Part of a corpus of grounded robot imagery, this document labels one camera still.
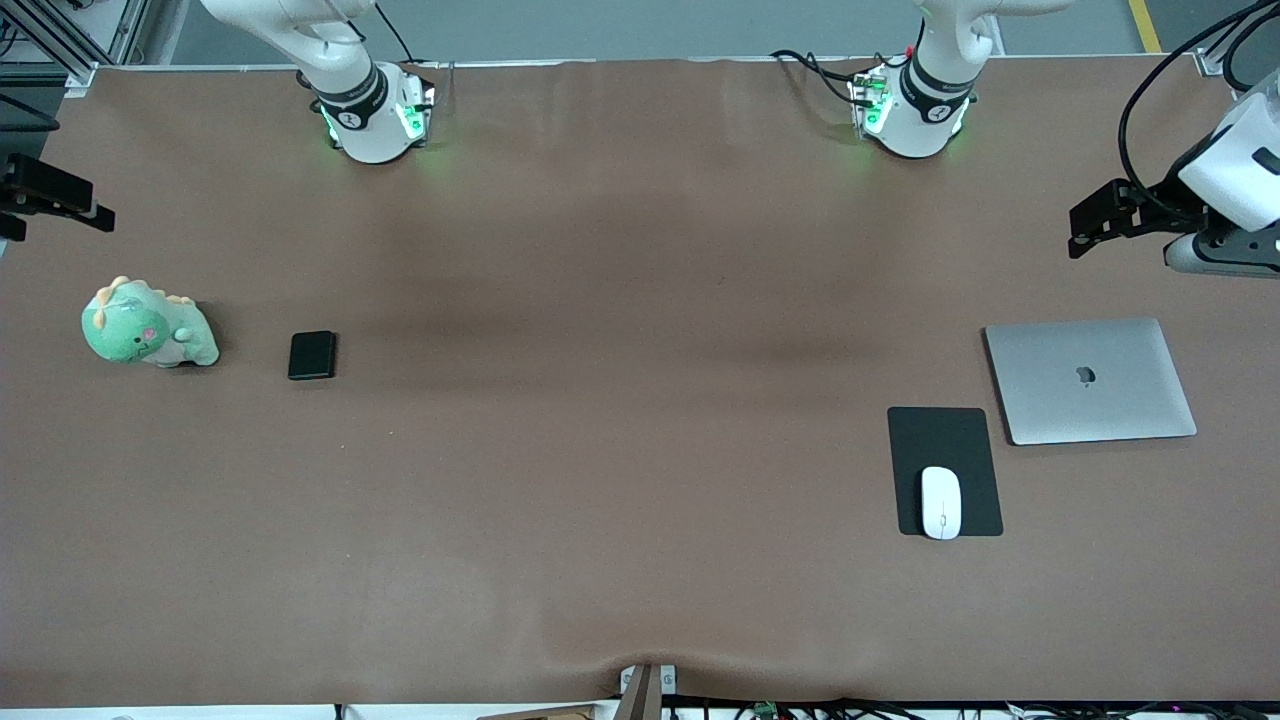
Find black mouse pad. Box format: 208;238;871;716
887;406;1004;538

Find brown table cover sheet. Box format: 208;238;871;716
0;55;1280;707

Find black right arm base cable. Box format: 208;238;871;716
375;0;419;67

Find green dinosaur plush toy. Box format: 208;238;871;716
81;276;221;369

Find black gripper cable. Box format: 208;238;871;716
1117;0;1280;206
0;95;61;131

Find black left arm base cables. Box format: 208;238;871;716
770;48;886;109

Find silver laptop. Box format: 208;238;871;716
983;317;1199;447

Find white computer mouse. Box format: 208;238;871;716
920;466;963;542

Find aluminium frame profile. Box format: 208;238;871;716
0;0;153;98

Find black phone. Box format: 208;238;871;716
287;331;338;382

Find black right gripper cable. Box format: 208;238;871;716
0;95;61;131

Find metal table edge clamp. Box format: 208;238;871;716
617;662;679;720

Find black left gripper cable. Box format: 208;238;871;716
1117;0;1280;206

